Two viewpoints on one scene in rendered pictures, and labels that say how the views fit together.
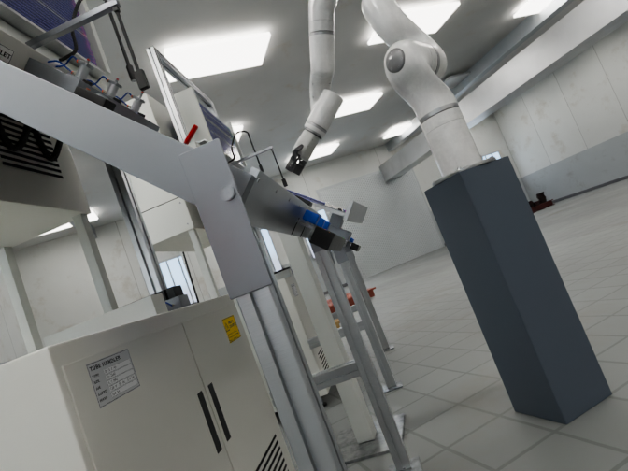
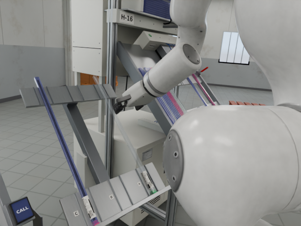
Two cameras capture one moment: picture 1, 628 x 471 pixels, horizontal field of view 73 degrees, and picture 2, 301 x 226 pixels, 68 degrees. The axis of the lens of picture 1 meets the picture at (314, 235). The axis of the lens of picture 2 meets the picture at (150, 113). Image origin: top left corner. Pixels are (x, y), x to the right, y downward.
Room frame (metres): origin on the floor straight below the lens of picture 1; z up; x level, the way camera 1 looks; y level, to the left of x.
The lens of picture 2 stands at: (0.96, -0.48, 1.17)
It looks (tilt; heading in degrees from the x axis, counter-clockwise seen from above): 15 degrees down; 31
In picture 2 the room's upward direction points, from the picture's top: 4 degrees clockwise
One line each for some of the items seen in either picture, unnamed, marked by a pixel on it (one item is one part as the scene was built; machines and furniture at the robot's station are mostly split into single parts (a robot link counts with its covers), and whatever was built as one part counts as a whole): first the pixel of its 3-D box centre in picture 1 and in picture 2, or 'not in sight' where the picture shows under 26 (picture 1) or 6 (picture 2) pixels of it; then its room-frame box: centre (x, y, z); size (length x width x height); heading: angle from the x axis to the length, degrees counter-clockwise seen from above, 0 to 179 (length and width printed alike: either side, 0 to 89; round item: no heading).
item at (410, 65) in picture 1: (419, 80); (234, 202); (1.22, -0.45, 1.00); 0.19 x 0.12 x 0.24; 134
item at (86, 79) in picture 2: not in sight; (98, 79); (6.13, 4.61, 0.21); 1.23 x 0.90 x 0.43; 20
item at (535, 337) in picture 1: (511, 286); not in sight; (1.24, -0.48, 0.35); 0.18 x 0.18 x 0.70; 20
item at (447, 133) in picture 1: (451, 145); not in sight; (1.24, -0.48, 0.79); 0.19 x 0.19 x 0.18
